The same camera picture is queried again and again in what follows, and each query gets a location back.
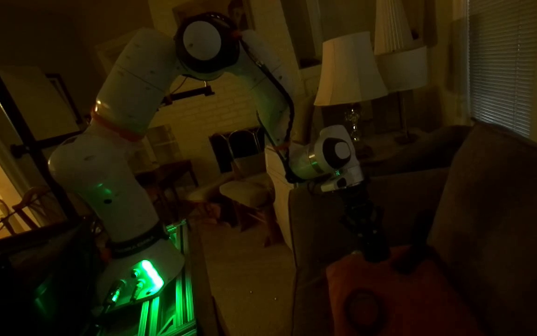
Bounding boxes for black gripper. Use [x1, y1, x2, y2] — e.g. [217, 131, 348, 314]
[342, 185, 392, 260]

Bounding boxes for black mug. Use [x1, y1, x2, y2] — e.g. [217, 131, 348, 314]
[361, 239, 394, 266]

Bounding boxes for black bowl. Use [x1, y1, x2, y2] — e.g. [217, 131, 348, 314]
[342, 288, 389, 335]

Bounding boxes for dark side table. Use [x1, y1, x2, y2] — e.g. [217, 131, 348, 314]
[355, 127, 454, 170]

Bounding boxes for brown fabric sofa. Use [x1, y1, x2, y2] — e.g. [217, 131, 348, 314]
[288, 120, 537, 336]

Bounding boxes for white cushioned chair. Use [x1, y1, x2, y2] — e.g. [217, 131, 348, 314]
[184, 127, 279, 234]

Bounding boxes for table lamp with glass base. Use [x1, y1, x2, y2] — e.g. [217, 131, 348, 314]
[314, 30, 391, 163]

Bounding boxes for table lamp with wide shade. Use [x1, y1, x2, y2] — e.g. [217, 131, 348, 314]
[378, 43, 433, 148]

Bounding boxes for dark wooden furniture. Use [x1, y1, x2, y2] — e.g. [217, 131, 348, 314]
[135, 157, 200, 223]

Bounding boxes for green lit robot mounting table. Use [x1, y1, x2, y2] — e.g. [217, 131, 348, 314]
[135, 217, 202, 336]

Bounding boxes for tall white lampshade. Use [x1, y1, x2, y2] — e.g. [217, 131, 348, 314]
[374, 0, 419, 57]

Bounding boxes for wide white window blinds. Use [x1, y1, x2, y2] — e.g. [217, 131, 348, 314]
[471, 0, 537, 141]

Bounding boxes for black braided cable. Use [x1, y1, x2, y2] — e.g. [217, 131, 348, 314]
[240, 40, 297, 155]

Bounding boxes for framed wall picture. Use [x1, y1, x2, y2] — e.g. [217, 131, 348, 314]
[172, 0, 260, 32]

